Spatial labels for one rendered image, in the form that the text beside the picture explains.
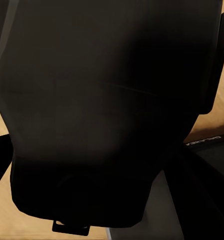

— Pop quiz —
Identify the digital camera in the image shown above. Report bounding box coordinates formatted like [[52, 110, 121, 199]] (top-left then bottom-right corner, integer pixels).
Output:
[[0, 0, 224, 236]]

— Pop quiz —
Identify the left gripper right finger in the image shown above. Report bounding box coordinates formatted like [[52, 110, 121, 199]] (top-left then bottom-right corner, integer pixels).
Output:
[[163, 143, 224, 240]]

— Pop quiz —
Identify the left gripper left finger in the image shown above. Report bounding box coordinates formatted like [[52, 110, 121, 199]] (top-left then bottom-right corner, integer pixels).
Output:
[[0, 134, 13, 180]]

